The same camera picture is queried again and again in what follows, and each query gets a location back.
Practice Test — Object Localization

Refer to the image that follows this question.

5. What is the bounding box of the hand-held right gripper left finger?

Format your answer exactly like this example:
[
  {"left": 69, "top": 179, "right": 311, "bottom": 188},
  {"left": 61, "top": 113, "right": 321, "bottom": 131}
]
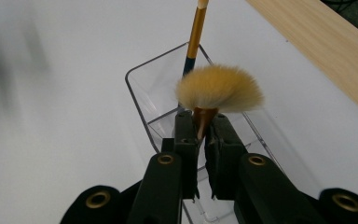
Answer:
[{"left": 126, "top": 110, "right": 200, "bottom": 224}]

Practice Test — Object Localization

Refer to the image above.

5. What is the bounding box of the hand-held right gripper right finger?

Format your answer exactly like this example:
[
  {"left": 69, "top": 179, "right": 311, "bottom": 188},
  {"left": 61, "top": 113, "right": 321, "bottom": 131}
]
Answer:
[{"left": 204, "top": 113, "right": 327, "bottom": 224}]

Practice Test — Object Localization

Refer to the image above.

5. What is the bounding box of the wooden table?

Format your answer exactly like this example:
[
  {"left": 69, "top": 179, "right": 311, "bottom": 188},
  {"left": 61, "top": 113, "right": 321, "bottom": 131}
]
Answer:
[{"left": 245, "top": 0, "right": 358, "bottom": 119}]

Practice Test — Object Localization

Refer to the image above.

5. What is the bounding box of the fluffy makeup brush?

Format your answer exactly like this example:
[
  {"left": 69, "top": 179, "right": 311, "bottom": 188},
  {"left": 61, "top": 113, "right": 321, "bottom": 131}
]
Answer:
[{"left": 174, "top": 63, "right": 266, "bottom": 142}]

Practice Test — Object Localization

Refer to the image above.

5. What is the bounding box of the thin makeup brush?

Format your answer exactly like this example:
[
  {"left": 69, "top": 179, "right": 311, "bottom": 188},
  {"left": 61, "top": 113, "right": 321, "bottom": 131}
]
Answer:
[{"left": 181, "top": 0, "right": 211, "bottom": 77}]

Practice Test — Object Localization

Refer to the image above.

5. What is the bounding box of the clear plastic organizer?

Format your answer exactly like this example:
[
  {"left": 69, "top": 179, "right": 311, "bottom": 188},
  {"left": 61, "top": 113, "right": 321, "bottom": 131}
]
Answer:
[{"left": 124, "top": 41, "right": 323, "bottom": 224}]

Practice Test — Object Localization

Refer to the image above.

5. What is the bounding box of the white board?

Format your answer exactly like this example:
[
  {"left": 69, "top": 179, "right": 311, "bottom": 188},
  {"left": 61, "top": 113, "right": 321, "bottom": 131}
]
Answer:
[{"left": 0, "top": 0, "right": 358, "bottom": 224}]

